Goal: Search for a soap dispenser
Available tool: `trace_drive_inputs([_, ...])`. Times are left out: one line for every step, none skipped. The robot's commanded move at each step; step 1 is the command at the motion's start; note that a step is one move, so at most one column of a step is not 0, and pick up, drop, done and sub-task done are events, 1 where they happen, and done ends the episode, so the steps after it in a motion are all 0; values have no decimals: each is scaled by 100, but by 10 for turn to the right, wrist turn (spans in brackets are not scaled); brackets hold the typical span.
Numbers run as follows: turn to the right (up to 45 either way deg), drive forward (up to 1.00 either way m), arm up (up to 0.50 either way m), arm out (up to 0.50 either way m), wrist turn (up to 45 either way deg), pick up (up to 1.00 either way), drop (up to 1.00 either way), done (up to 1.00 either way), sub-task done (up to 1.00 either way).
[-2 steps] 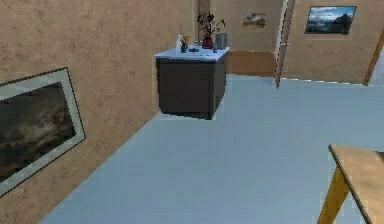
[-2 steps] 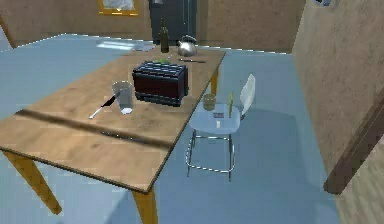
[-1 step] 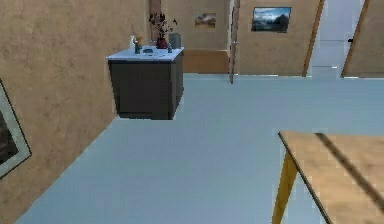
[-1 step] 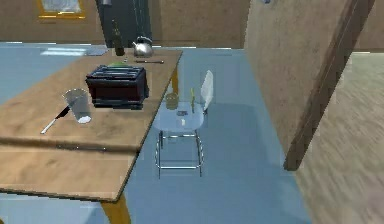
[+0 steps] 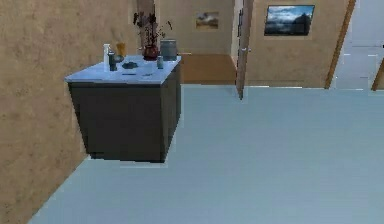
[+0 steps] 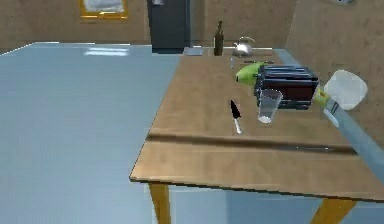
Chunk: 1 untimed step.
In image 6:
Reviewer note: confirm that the yellow framed picture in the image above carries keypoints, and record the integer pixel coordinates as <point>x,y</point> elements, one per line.
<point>103,9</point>

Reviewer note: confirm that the brown wooden table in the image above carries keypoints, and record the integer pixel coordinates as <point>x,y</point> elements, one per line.
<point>206,100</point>

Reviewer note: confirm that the black thin utensil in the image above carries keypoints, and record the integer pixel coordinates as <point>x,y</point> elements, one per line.
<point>258,62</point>

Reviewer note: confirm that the dark brown bottle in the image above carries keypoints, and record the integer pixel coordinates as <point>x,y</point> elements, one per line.
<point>218,40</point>

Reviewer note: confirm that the black toaster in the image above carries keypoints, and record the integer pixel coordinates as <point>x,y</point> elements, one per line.
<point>288,85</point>

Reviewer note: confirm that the clear drinking glass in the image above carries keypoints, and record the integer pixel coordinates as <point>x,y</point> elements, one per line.
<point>268,106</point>

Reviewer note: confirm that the green lettuce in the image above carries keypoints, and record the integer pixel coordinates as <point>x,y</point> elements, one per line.
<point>248,72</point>

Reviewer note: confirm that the silver kettle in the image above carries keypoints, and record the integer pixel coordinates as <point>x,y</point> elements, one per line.
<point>242,48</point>

